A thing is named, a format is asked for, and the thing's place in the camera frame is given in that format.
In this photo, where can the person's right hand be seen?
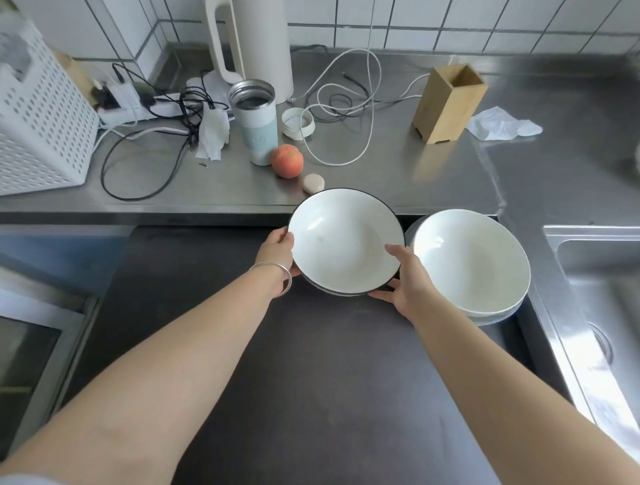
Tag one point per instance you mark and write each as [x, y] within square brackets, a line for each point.
[415, 290]

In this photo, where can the person's left hand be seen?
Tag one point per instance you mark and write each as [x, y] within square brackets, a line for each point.
[275, 247]

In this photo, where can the plain white bowl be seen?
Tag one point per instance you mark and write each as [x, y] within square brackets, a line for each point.
[470, 260]

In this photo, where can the white bowl with black rim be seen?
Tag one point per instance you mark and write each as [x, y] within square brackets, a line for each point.
[340, 235]

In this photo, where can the white floral bowl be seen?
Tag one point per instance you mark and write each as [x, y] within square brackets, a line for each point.
[487, 320]

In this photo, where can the person's right forearm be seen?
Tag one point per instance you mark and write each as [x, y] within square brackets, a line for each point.
[500, 399]

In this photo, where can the person's left forearm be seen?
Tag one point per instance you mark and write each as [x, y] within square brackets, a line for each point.
[150, 389]

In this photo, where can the stainless steel countertop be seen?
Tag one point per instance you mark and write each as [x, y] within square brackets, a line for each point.
[400, 175]

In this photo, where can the small round beige soap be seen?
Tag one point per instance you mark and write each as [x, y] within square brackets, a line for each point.
[313, 184]

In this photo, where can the peach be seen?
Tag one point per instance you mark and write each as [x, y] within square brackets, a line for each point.
[287, 161]

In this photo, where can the white and teal tumbler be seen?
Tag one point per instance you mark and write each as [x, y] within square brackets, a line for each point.
[257, 135]

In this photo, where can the white tumbler lid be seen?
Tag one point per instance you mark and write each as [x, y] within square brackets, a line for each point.
[297, 125]

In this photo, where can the crumpled white tissue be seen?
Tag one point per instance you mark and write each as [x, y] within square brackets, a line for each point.
[500, 125]
[212, 135]

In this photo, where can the white paper sheet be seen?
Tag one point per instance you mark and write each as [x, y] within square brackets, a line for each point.
[215, 87]

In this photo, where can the white power strip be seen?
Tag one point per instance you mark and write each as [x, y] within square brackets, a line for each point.
[160, 107]

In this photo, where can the steel double sink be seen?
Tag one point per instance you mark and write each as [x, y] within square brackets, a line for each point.
[600, 280]

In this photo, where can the bamboo utensil holder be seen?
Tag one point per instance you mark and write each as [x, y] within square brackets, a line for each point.
[445, 105]

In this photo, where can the white electric kettle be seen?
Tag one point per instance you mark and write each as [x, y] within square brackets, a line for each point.
[265, 45]

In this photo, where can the blue base cabinet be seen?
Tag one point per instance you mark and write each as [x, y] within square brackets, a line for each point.
[60, 260]

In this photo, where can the white perforated basket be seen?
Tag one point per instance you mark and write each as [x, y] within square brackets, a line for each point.
[45, 125]

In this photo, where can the wooden board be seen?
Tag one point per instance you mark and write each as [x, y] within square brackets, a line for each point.
[75, 80]

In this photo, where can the white shirt sleeve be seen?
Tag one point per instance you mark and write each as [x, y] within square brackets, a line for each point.
[25, 480]

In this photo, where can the glass door with silver frame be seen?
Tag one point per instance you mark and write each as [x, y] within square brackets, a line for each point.
[30, 360]

